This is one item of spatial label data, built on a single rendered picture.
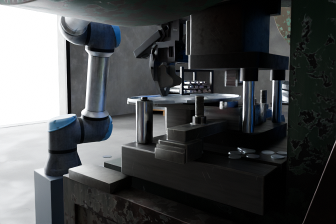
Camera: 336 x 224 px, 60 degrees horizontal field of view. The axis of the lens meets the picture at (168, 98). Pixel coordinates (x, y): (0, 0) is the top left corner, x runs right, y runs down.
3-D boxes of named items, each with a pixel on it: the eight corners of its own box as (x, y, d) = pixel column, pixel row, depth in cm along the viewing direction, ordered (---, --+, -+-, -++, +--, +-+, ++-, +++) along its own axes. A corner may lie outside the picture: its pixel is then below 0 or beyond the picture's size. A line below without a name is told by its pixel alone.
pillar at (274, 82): (270, 122, 70) (271, 63, 69) (273, 121, 71) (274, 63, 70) (279, 123, 68) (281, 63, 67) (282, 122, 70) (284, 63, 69)
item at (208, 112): (201, 125, 65) (201, 105, 64) (232, 118, 76) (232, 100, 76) (239, 130, 59) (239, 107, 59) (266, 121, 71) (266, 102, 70)
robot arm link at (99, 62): (71, 137, 132) (78, 13, 117) (103, 134, 140) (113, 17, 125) (80, 149, 122) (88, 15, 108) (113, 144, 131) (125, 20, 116)
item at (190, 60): (185, 80, 64) (185, 55, 63) (228, 79, 79) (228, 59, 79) (256, 81, 53) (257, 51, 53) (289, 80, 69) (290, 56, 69)
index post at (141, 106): (134, 142, 62) (134, 97, 61) (144, 140, 64) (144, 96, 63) (144, 144, 60) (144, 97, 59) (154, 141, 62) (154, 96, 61)
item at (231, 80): (222, 86, 66) (222, 69, 66) (232, 85, 70) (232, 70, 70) (235, 86, 64) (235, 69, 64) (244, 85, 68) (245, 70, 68)
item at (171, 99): (140, 97, 92) (139, 94, 92) (233, 95, 89) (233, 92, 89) (114, 105, 63) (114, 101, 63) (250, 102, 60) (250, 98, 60)
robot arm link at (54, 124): (44, 146, 124) (43, 114, 123) (76, 142, 131) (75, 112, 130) (51, 152, 114) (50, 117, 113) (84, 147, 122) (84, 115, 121)
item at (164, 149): (154, 157, 50) (154, 97, 49) (206, 141, 63) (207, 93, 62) (183, 164, 46) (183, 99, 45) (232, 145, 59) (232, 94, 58)
